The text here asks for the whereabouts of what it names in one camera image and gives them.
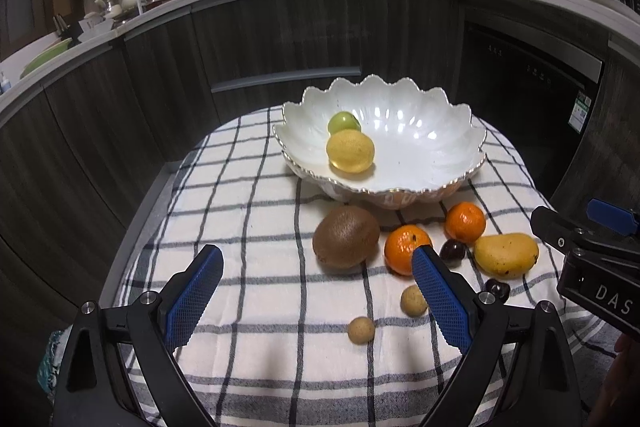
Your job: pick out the orange mandarin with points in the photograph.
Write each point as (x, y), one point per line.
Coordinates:
(400, 249)
(465, 222)

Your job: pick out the dark wood kitchen cabinet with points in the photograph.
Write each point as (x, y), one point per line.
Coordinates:
(280, 32)

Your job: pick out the brown kiwi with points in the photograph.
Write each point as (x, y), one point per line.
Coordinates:
(346, 237)

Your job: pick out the white scalloped bowl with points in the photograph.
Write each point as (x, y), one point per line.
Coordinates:
(415, 142)

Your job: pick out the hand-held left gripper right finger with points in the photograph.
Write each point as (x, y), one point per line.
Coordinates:
(442, 302)

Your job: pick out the teal patterned cloth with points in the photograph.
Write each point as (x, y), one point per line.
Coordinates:
(50, 362)

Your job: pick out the person's right hand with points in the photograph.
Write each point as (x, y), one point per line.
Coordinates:
(627, 372)

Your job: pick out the green basin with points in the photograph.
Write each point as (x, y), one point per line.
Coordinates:
(47, 56)

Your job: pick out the green white label sticker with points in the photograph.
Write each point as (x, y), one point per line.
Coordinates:
(581, 112)

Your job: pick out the tan longan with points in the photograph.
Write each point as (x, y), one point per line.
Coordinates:
(361, 331)
(412, 299)

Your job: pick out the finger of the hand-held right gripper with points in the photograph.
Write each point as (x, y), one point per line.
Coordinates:
(550, 227)
(612, 214)

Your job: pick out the black dishwasher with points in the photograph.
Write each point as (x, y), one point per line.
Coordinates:
(520, 107)

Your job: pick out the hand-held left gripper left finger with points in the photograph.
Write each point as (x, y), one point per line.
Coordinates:
(192, 292)

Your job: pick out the white checked cloth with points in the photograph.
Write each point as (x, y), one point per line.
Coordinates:
(280, 257)

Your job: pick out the dark purple plum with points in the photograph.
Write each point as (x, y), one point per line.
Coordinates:
(497, 291)
(452, 251)

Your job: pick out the yellow mango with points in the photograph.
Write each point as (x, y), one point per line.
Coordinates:
(506, 254)

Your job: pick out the white teapot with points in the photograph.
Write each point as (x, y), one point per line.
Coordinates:
(132, 1)

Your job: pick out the yellow lemon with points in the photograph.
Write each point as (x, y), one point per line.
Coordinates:
(350, 151)

